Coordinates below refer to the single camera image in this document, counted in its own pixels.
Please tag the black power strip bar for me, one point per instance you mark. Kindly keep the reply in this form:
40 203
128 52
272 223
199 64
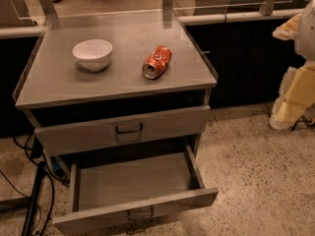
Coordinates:
27 229

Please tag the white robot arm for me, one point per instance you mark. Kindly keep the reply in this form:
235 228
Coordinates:
297 90

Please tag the wooden wheeled stand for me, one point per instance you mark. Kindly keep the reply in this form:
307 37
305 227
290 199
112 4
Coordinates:
308 122

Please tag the grey metal drawer cabinet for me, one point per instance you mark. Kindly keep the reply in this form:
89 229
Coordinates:
56 90

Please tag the crushed orange soda can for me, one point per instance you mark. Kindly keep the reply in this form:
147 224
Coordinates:
156 63

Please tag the white ceramic bowl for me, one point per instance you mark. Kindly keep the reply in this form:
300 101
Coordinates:
93 54

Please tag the grey top drawer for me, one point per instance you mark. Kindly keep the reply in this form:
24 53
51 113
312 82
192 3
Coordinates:
119 131

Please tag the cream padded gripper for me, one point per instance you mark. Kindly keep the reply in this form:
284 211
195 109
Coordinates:
306 33

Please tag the grey drawer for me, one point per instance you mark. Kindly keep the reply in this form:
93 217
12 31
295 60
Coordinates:
119 131
121 185

